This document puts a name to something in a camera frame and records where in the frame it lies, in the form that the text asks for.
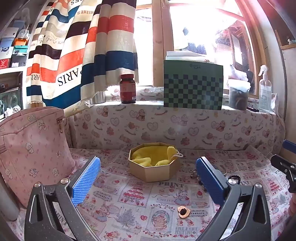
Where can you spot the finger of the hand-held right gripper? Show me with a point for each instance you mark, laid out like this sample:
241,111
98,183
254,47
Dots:
285,167
290,146

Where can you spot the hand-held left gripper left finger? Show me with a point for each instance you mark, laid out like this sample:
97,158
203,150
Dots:
85,180

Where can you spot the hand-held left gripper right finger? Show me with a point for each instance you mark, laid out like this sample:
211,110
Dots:
209,179

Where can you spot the thin gold bangle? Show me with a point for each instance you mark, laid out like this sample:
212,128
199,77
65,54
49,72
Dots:
225,172

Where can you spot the gold octagonal box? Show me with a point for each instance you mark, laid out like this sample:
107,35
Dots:
152,172

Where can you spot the gold heart brooch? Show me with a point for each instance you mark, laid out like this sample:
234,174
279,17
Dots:
183,212

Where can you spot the black pen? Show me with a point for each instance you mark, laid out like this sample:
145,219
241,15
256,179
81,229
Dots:
252,108

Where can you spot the pink bear print bag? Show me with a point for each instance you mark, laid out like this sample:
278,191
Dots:
34,150

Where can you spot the clear spray bottle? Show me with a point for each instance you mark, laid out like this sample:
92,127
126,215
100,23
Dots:
264,92

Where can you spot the yellow cloth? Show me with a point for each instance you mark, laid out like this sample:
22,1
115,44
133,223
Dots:
143,155

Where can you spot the printed tablecloth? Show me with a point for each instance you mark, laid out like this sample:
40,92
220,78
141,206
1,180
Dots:
143,208

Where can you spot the jar with dark contents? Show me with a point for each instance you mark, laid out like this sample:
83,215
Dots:
238,97

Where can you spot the bear print sill cloth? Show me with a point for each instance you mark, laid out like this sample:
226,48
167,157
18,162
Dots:
161,125

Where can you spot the metal cup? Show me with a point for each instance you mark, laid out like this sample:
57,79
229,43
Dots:
97,98

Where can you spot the white crumpled bag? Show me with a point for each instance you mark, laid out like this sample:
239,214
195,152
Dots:
238,73

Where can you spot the green checkered box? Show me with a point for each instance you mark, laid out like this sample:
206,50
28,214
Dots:
193,88

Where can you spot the brown bottle with red cap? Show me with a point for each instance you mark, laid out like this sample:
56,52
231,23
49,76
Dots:
127,90

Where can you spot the white flat box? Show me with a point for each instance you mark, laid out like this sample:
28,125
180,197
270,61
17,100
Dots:
185,55

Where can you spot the striped curtain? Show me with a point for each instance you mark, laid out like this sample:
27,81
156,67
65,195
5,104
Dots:
76,51

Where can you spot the group of assorted boxes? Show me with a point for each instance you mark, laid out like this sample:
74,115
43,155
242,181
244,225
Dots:
13,51

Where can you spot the wooden window frame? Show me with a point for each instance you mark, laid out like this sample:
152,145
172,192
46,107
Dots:
159,41

